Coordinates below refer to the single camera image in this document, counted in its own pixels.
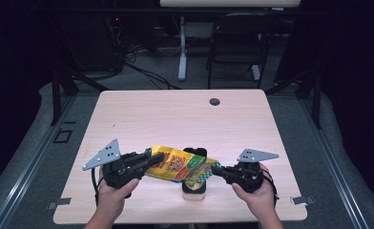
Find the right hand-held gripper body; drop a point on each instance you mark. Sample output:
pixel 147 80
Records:
pixel 245 175

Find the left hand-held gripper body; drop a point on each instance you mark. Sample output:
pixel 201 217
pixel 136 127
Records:
pixel 121 170

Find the yellow snack pouch green cap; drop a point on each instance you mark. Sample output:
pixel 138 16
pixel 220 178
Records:
pixel 178 165

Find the person's right hand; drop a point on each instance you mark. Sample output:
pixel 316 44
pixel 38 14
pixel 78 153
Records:
pixel 259 198

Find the person's left hand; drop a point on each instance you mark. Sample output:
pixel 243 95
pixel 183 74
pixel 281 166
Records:
pixel 115 198

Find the grey tape piece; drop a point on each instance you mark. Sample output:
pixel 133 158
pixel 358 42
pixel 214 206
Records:
pixel 61 202
pixel 302 200

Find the round black table grommet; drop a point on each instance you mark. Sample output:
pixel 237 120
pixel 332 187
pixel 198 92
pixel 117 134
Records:
pixel 214 101

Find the black metal stand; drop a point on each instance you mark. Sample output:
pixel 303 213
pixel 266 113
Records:
pixel 316 101
pixel 56 95

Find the white desk foot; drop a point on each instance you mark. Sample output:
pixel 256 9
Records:
pixel 256 72

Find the white desk leg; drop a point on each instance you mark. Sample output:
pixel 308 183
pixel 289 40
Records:
pixel 182 54

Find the black folding chair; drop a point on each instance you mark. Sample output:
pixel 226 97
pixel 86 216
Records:
pixel 239 47

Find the dark computer tower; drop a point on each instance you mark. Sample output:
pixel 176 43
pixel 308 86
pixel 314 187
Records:
pixel 89 41

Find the black horizontal bar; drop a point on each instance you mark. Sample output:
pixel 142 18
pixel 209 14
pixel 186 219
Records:
pixel 112 10

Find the aluminium floor rail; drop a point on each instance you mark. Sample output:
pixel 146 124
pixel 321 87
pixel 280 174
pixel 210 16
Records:
pixel 26 178
pixel 331 159

